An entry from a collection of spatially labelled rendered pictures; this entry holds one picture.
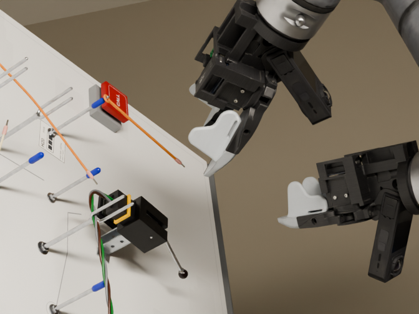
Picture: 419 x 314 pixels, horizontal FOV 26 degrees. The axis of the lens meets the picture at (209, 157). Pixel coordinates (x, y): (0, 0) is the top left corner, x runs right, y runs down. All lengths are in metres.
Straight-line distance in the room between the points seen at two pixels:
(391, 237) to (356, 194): 0.07
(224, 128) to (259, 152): 1.72
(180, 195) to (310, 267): 1.10
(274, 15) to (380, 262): 0.34
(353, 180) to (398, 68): 1.97
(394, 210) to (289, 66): 0.22
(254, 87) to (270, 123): 1.83
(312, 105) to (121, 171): 0.42
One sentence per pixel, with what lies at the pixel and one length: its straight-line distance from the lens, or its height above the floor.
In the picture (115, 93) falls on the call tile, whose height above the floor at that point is 1.12.
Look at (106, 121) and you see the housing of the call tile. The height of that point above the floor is 1.10.
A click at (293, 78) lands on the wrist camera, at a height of 1.41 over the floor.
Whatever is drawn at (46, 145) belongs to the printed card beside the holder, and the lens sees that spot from 1.25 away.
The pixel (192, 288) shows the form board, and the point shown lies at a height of 0.94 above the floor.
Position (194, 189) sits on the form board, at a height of 0.91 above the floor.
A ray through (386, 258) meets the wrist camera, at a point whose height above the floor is 1.21.
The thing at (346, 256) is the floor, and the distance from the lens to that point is 2.56.
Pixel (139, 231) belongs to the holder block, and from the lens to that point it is 1.19.
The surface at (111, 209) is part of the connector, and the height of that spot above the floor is 1.19.
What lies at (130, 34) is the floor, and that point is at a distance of 3.11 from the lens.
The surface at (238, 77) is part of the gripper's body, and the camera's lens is 0.99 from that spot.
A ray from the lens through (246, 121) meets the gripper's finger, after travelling 1.01.
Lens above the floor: 2.13
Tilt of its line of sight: 51 degrees down
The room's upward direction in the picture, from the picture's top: straight up
